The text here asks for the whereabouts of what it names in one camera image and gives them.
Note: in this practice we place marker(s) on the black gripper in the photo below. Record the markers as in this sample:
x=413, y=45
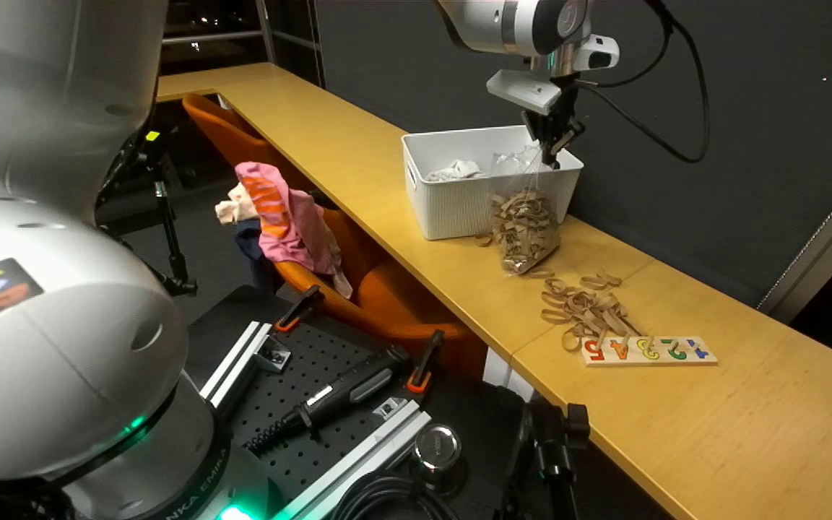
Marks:
x=557, y=106

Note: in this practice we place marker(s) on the tan rubber band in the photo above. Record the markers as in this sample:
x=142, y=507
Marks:
x=603, y=302
x=584, y=328
x=560, y=285
x=571, y=340
x=603, y=282
x=557, y=317
x=580, y=304
x=612, y=318
x=563, y=299

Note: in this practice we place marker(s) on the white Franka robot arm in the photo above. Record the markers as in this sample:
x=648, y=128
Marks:
x=43, y=337

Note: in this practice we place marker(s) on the white plastic storage bin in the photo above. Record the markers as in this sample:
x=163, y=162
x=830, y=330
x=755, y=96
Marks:
x=447, y=206

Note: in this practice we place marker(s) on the orange chair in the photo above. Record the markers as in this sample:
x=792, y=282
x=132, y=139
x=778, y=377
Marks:
x=378, y=289

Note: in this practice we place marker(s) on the white table leg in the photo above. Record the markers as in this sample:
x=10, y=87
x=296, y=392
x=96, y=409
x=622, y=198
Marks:
x=504, y=375

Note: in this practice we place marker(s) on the pink orange cloth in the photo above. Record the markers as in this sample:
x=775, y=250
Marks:
x=290, y=221

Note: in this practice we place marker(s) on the small metal bowl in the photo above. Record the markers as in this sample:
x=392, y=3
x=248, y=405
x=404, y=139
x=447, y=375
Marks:
x=437, y=451

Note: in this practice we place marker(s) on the white fabric item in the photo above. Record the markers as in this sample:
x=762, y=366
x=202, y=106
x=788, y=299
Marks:
x=226, y=206

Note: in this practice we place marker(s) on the black handheld tool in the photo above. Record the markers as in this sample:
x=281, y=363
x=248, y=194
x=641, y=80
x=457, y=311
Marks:
x=324, y=405

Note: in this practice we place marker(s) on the black robot cart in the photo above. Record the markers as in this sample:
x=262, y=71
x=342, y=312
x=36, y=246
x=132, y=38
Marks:
x=281, y=405

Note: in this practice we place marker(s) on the black tripod stand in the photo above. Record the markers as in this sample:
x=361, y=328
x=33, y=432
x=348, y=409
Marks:
x=173, y=240

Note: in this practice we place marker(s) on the grey wrist camera bar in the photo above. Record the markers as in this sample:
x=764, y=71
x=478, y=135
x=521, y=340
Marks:
x=528, y=87

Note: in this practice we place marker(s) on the black camera tripod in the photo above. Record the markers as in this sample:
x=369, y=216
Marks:
x=551, y=463

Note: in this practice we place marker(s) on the long aluminium rail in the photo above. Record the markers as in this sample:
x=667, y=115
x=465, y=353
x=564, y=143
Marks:
x=361, y=458

